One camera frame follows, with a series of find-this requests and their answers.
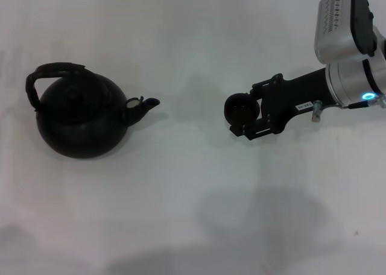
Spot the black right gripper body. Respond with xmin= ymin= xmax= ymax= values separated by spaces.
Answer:
xmin=261 ymin=66 xmax=333 ymax=135

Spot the small black teacup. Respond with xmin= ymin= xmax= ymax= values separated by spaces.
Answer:
xmin=224 ymin=93 xmax=261 ymax=127

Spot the black round teapot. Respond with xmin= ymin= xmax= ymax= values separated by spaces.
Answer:
xmin=25 ymin=62 xmax=161 ymax=160

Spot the black teapot lid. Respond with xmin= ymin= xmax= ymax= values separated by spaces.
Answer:
xmin=56 ymin=84 xmax=92 ymax=124

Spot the thin right arm cable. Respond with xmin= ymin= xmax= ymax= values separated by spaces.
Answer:
xmin=311 ymin=96 xmax=386 ymax=122

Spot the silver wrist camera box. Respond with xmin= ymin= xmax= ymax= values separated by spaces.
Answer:
xmin=313 ymin=0 xmax=378 ymax=65

